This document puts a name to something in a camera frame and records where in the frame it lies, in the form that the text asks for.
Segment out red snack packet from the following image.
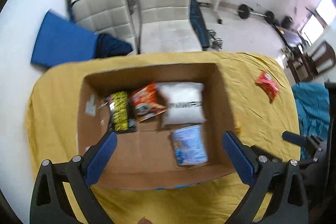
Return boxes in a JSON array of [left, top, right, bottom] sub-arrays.
[[255, 71, 280, 103]]

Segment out black shoe shine wipes pack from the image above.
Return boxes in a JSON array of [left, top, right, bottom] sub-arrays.
[[105, 91, 137, 134]]

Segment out blue tissue pack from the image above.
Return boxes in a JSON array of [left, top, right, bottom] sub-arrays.
[[171, 124, 208, 166]]

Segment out teal blanket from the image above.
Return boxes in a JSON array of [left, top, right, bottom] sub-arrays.
[[291, 82, 330, 160]]

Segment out yellow tablecloth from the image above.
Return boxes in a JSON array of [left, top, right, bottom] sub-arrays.
[[25, 52, 300, 223]]

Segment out dark wooden chair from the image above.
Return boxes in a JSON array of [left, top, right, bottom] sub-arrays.
[[287, 42, 335, 83]]

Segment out white pillow pack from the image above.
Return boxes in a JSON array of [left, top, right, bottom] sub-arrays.
[[155, 82, 206, 127]]

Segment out chrome dumbbells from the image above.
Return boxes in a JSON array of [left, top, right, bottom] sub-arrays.
[[207, 30, 223, 51]]

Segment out brown cardboard box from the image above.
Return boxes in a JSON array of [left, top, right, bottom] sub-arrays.
[[77, 63, 235, 190]]

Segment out orange snack bag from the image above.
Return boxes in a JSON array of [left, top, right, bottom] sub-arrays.
[[130, 83, 166, 122]]

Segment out floor barbell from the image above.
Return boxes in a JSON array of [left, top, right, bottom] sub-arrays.
[[237, 4, 274, 24]]

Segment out blue weight bench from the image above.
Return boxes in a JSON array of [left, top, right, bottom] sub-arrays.
[[190, 0, 210, 51]]

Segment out blue mat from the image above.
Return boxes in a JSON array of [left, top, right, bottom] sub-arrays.
[[31, 10, 98, 68]]

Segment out dark blue cloth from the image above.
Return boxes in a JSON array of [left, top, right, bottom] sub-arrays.
[[94, 33, 133, 59]]

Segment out beige quilted chair right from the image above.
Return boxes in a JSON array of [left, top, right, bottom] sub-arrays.
[[137, 0, 202, 54]]

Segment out beige quilted chair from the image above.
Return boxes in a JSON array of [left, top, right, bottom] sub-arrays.
[[70, 0, 138, 55], [137, 0, 202, 54]]

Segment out beige quilted chair left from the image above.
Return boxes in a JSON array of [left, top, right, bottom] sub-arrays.
[[70, 0, 138, 55]]

